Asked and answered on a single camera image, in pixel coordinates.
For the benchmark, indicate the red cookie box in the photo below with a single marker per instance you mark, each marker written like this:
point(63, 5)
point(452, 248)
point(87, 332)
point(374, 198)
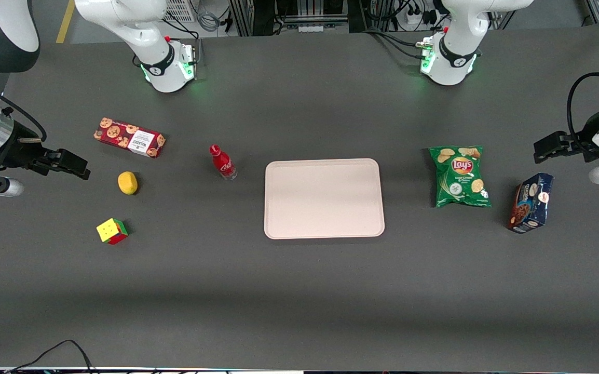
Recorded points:
point(123, 136)

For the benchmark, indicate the dark blue cookie box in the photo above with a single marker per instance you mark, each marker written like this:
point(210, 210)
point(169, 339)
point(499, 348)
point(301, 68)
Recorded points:
point(530, 205)

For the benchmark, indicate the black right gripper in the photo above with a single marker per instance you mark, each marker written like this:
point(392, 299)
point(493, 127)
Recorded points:
point(19, 150)

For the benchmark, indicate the yellow lemon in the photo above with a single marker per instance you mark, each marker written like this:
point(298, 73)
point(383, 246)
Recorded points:
point(127, 183)

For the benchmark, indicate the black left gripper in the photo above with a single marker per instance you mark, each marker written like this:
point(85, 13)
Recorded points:
point(581, 139)

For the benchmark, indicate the white power strip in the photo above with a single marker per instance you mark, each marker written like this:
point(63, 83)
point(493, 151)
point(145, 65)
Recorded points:
point(414, 16)

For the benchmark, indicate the colourful puzzle cube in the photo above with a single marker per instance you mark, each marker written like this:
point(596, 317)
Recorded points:
point(110, 230)

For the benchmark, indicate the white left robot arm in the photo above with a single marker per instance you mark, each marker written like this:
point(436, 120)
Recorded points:
point(455, 67)

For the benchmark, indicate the white perforated box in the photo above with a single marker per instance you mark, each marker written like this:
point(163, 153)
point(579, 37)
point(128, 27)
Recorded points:
point(180, 9)

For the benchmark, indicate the red coke bottle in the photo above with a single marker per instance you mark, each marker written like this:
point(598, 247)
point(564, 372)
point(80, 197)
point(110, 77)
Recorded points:
point(222, 164)

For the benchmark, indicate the beige plastic tray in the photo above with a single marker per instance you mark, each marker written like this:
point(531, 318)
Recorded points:
point(325, 200)

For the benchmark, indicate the green chips bag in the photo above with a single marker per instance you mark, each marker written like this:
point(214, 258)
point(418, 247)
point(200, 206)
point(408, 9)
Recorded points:
point(460, 179)

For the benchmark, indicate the aluminium frame rack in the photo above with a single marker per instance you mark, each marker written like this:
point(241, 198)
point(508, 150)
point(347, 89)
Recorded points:
point(289, 15)

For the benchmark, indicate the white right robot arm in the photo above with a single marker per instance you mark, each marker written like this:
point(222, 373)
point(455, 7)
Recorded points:
point(160, 52)

